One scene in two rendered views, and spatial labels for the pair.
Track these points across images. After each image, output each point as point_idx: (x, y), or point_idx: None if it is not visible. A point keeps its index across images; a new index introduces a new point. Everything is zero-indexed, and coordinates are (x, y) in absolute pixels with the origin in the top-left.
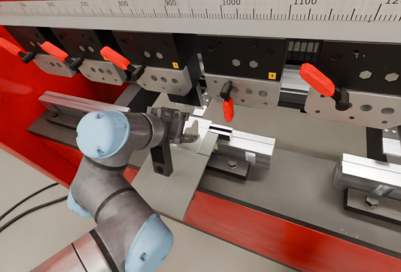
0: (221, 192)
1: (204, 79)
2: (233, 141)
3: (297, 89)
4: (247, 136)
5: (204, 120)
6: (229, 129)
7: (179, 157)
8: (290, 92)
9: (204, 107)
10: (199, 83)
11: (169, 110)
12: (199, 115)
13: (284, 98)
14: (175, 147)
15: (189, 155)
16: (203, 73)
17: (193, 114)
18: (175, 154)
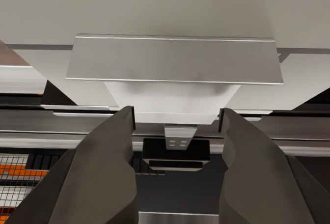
0: None
1: (193, 160)
2: (39, 75)
3: (40, 138)
4: (24, 89)
5: (150, 122)
6: (62, 114)
7: None
8: (50, 131)
9: (170, 135)
10: (206, 149)
11: None
12: (175, 128)
13: (60, 117)
14: (225, 74)
15: (112, 23)
16: (198, 169)
17: (196, 126)
18: (221, 8)
